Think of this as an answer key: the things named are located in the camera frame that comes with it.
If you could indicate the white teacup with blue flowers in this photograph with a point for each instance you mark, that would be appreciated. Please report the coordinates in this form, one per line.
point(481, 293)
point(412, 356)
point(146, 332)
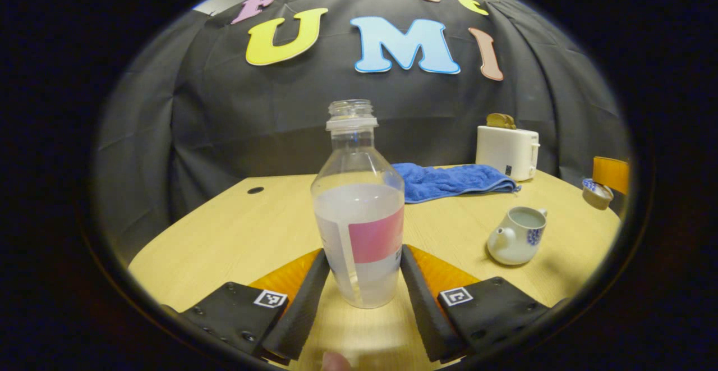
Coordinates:
point(513, 247)

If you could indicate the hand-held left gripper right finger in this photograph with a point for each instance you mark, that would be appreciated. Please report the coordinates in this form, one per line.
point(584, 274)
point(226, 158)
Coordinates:
point(423, 315)

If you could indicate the clear plastic water bottle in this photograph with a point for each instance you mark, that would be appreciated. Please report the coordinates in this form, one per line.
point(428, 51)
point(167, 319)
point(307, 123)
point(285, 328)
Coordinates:
point(359, 214)

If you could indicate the black backdrop cloth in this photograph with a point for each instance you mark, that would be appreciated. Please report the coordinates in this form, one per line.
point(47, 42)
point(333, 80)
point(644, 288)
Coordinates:
point(224, 124)

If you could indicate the black table grommet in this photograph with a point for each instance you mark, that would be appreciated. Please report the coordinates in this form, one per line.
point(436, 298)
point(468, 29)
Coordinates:
point(255, 190)

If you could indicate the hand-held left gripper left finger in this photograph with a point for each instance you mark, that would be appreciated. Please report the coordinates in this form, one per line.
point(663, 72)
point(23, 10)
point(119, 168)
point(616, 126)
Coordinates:
point(303, 315)

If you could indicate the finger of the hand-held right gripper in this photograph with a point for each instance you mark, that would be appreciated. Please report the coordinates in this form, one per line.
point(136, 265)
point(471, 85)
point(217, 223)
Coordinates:
point(611, 173)

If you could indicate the blue towel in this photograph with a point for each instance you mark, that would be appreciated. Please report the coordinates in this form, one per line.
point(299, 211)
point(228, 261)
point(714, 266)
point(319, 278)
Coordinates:
point(449, 183)

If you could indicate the white toaster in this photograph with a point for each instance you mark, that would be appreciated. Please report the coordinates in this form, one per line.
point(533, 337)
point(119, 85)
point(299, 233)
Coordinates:
point(505, 152)

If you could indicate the brown bread slice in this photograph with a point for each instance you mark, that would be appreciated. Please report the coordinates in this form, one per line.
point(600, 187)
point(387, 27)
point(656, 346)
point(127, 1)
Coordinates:
point(511, 123)
point(496, 121)

